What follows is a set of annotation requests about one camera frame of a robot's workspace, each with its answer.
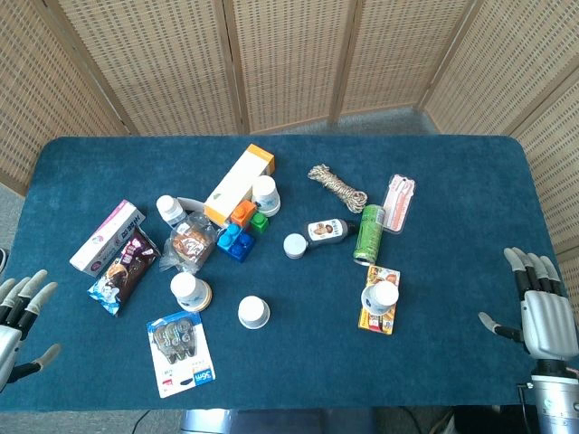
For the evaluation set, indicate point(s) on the correction tape blister pack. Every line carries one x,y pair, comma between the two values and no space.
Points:
181,357

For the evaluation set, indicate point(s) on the pink cutlery blister pack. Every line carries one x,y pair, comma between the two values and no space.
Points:
399,203

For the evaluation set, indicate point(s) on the white and purple carton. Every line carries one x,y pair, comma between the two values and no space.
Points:
106,237

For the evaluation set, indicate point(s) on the long white orange box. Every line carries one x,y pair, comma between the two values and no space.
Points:
237,181

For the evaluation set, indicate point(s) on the yellow curry box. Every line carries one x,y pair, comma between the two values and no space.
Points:
377,321

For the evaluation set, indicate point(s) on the dark grey sauce bottle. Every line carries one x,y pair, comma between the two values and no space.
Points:
325,230

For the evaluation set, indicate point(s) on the orange toy building block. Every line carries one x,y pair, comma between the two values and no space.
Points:
243,213

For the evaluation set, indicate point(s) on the green toy building block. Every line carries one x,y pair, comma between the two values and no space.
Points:
259,223

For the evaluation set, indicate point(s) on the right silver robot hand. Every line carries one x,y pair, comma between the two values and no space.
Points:
545,321

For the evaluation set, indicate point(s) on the light blue toy block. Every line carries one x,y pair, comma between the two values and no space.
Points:
227,237

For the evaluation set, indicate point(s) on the brown chocolate snack bag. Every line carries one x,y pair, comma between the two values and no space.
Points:
124,271

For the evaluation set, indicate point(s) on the white paper card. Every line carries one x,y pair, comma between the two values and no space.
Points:
192,204

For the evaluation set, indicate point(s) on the green drink can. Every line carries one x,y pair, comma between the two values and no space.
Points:
370,233

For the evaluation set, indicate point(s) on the woven bamboo folding screen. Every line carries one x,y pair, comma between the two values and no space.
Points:
289,59

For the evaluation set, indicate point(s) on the bread in clear bag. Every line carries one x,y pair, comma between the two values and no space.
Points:
192,244

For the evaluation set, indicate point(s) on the round gold tin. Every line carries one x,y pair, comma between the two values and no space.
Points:
209,296

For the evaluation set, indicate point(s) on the grey robot torso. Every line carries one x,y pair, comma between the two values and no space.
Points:
271,422

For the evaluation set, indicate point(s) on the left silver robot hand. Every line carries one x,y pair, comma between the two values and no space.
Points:
11,312

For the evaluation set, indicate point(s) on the dark blue toy block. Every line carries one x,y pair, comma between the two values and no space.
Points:
244,248

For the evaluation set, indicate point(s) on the white plastic pill bottle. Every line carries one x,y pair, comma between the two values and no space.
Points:
171,211

